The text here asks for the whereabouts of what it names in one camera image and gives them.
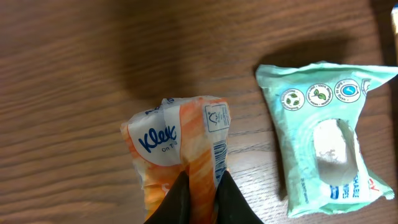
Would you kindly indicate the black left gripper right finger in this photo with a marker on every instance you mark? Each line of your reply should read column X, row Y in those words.
column 232, row 206

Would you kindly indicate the teal wet wipes pack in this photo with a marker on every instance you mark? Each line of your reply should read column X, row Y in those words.
column 315, row 110

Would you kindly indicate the orange Kleenex tissue pack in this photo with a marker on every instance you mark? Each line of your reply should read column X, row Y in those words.
column 181, row 135

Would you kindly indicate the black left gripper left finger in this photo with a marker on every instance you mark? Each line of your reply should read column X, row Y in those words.
column 175, row 207

